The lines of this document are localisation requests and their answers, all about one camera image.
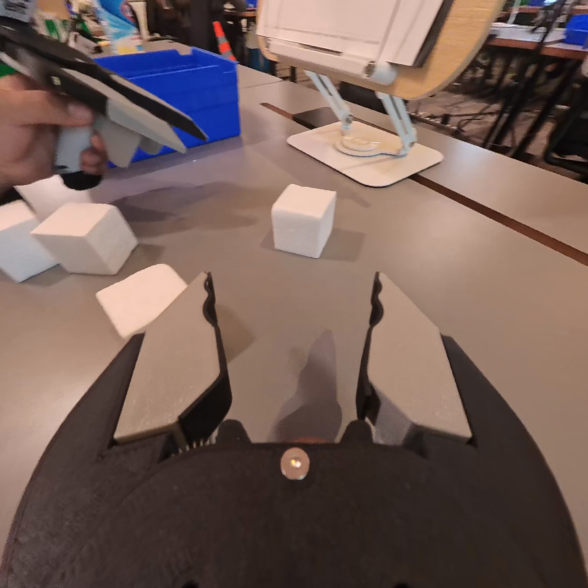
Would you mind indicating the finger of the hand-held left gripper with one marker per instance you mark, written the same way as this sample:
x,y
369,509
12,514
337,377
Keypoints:
x,y
138,119
174,117

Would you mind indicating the white-based document stand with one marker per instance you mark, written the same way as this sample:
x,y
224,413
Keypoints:
x,y
367,165

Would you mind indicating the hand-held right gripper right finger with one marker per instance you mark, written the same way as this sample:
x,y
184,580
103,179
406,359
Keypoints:
x,y
413,367

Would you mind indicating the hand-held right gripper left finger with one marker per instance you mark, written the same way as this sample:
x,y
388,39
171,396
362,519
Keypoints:
x,y
174,367

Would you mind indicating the cleaning wipes container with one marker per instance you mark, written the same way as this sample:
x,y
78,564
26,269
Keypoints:
x,y
119,27

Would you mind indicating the printed instruction sheet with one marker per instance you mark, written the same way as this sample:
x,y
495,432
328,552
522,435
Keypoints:
x,y
344,27

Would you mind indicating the person's left hand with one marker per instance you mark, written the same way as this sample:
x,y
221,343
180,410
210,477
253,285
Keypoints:
x,y
27,133

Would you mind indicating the blue plastic bin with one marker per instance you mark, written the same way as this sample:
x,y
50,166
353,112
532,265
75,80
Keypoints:
x,y
202,92
578,30

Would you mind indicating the orange traffic cone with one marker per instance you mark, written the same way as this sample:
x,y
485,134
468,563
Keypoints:
x,y
224,43

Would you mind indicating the white foam cube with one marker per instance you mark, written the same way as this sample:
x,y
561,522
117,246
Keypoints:
x,y
303,220
82,239
18,248
46,197
138,298

